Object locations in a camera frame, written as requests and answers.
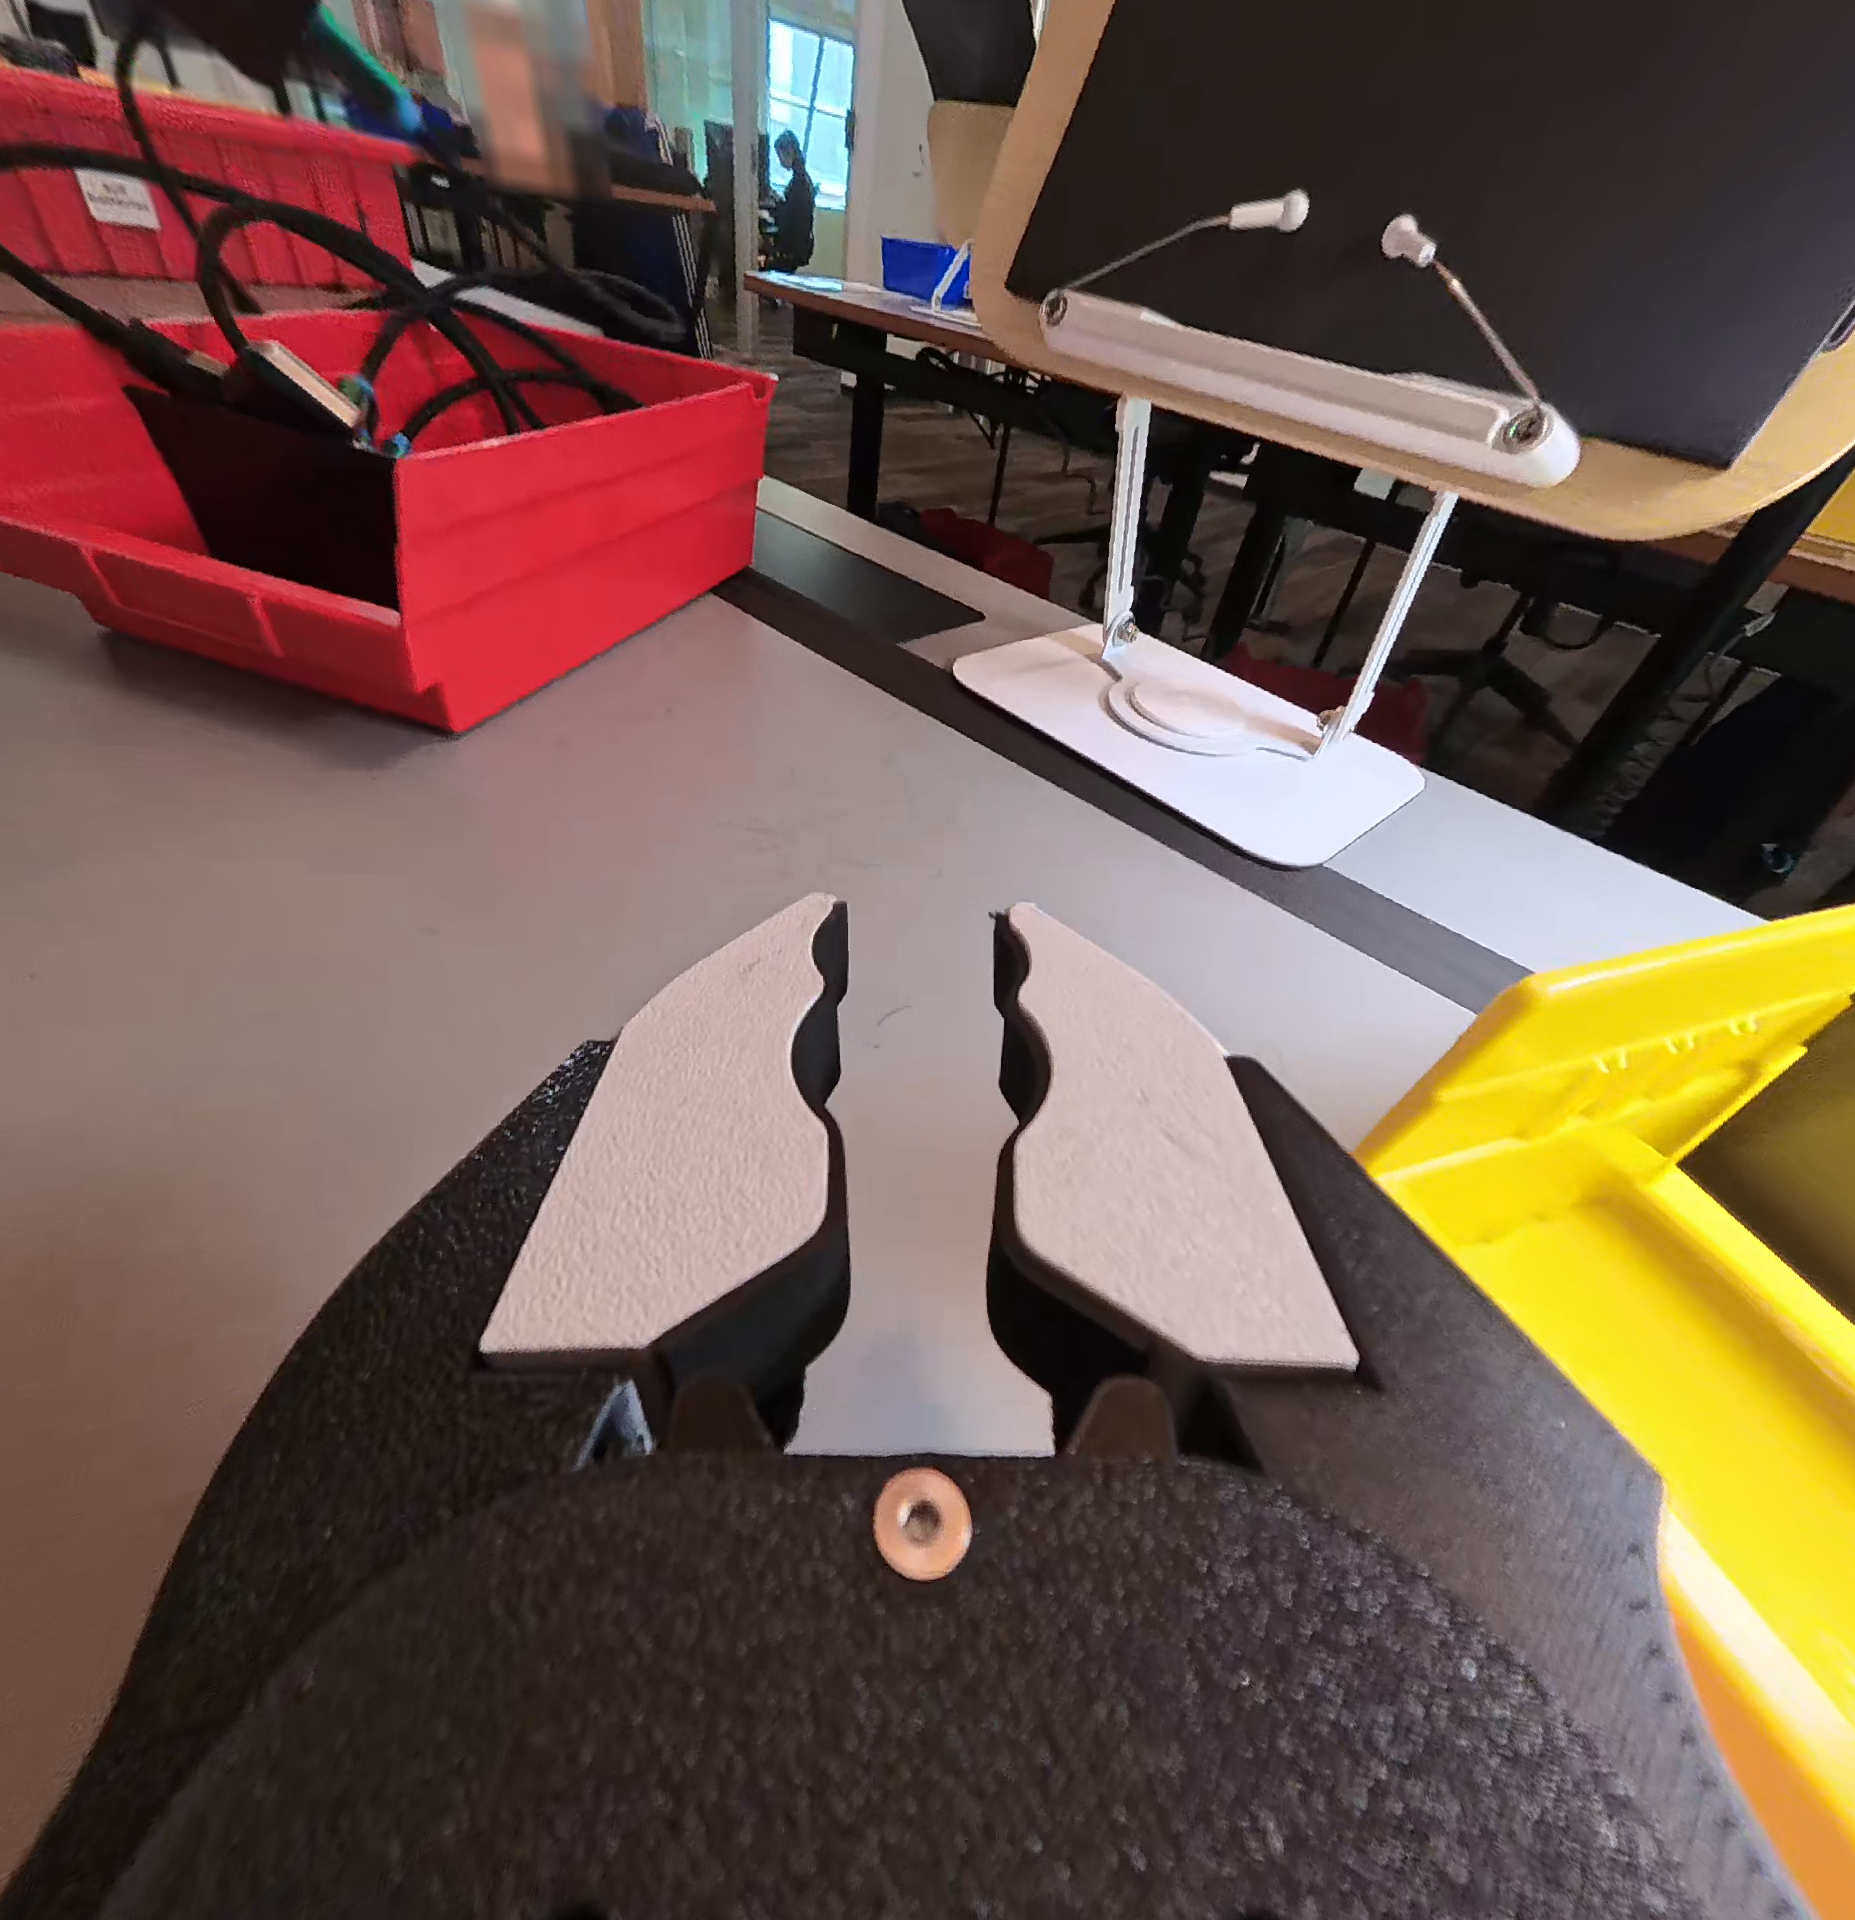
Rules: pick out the yellow plastic bin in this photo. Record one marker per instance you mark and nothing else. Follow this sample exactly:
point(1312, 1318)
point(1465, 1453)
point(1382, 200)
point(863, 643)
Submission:
point(1618, 1201)

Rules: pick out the white and wooden stand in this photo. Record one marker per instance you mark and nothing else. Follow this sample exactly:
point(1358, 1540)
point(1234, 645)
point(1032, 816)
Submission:
point(1258, 781)

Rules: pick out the black tablet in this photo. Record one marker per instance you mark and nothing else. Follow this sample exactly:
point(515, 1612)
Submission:
point(1468, 151)

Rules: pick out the brown-edged desk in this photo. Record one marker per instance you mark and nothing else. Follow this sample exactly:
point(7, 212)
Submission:
point(867, 307)

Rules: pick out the red plastic bin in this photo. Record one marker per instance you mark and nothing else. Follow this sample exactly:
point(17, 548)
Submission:
point(568, 556)

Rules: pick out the red bin with white label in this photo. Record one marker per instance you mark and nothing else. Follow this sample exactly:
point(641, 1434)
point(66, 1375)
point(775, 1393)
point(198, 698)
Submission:
point(312, 173)

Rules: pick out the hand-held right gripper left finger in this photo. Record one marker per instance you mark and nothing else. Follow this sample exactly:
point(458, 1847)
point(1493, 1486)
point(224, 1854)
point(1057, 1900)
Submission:
point(688, 1169)

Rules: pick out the silver adapter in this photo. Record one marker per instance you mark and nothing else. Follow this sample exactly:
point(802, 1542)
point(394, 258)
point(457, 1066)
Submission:
point(297, 379)

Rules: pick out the blue bin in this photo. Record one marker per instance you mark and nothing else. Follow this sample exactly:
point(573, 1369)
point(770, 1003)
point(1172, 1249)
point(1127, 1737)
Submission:
point(919, 269)

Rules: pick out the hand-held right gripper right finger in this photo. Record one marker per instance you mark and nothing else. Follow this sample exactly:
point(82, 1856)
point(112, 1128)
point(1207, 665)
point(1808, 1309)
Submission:
point(1167, 1184)

